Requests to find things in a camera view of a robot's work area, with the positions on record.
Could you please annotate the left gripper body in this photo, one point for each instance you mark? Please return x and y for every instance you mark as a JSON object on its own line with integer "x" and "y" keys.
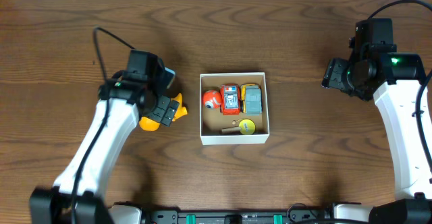
{"x": 164, "y": 109}

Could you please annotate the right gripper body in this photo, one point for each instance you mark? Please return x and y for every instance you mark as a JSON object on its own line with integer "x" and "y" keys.
{"x": 360, "y": 90}

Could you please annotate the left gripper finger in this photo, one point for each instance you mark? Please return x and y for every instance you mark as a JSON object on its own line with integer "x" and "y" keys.
{"x": 169, "y": 110}
{"x": 161, "y": 112}

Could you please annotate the orange toy rhino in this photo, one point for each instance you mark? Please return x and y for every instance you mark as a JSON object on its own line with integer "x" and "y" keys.
{"x": 149, "y": 125}

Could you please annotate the red toy ball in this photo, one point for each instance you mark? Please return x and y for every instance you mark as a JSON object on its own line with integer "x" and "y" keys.
{"x": 212, "y": 99}

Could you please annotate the red toy car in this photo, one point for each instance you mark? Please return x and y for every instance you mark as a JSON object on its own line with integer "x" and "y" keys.
{"x": 231, "y": 99}

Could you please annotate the yellow white toy ball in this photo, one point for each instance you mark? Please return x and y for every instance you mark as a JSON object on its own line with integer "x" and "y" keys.
{"x": 242, "y": 126}

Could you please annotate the yellow grey toy truck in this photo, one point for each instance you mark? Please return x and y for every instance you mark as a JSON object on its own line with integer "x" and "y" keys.
{"x": 251, "y": 99}

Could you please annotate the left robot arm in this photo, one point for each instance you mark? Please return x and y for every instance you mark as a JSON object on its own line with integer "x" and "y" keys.
{"x": 78, "y": 193}

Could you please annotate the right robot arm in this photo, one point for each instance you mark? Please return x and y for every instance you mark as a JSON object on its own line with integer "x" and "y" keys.
{"x": 396, "y": 82}

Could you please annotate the white cardboard box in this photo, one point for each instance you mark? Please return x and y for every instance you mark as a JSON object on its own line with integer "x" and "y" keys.
{"x": 212, "y": 121}

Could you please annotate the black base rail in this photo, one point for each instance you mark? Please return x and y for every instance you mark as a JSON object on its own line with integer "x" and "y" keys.
{"x": 219, "y": 217}

